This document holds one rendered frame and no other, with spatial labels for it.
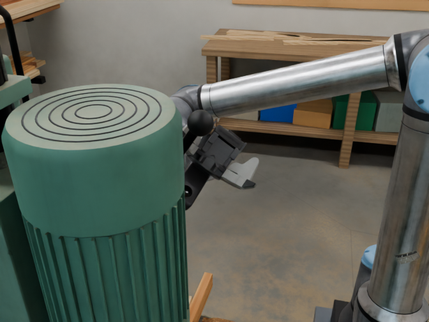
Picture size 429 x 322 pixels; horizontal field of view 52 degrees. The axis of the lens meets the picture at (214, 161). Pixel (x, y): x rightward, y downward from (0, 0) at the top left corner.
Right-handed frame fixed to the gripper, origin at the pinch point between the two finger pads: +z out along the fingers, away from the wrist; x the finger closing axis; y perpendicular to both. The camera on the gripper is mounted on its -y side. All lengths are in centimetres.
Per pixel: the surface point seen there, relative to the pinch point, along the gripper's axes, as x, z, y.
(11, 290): -11.3, 13.8, -27.9
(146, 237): -2.7, 23.3, -13.3
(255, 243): 61, -185, 0
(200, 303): 17.9, -29.0, -23.2
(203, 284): 17.0, -33.1, -20.0
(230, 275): 55, -165, -23
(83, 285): -4.9, 22.1, -20.8
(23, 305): -9.2, 12.9, -28.8
